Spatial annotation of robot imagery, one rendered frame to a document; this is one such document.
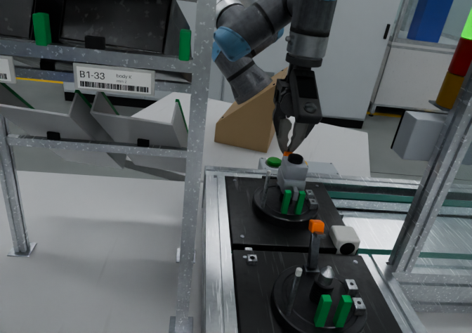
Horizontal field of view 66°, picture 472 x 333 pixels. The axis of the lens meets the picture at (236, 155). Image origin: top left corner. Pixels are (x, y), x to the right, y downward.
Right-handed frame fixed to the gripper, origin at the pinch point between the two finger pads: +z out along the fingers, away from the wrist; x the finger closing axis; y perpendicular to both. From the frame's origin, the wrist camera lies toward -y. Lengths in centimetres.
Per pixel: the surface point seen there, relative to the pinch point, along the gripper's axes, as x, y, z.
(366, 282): -10.1, -26.6, 10.2
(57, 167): 115, 167, 108
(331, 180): -15.5, 8.3, 11.4
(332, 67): -116, 293, 44
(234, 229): 11.4, -14.2, 10.3
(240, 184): 8.8, 2.2, 10.3
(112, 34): 30.9, -22.5, -24.8
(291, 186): 0.6, -9.5, 2.8
